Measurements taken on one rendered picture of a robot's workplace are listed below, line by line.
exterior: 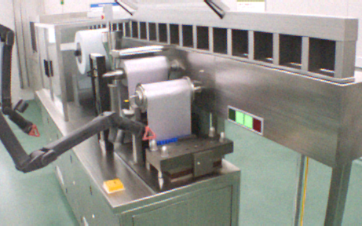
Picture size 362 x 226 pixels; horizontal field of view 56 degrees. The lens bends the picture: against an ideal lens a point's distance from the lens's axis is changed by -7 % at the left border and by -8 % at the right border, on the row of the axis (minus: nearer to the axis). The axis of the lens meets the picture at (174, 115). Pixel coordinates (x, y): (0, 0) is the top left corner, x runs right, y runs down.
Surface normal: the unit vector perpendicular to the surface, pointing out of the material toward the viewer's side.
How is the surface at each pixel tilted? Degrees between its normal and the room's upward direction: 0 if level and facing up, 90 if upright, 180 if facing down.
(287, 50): 90
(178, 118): 90
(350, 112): 90
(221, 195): 90
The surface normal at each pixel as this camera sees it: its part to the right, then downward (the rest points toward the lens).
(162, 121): 0.47, 0.25
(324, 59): -0.88, 0.18
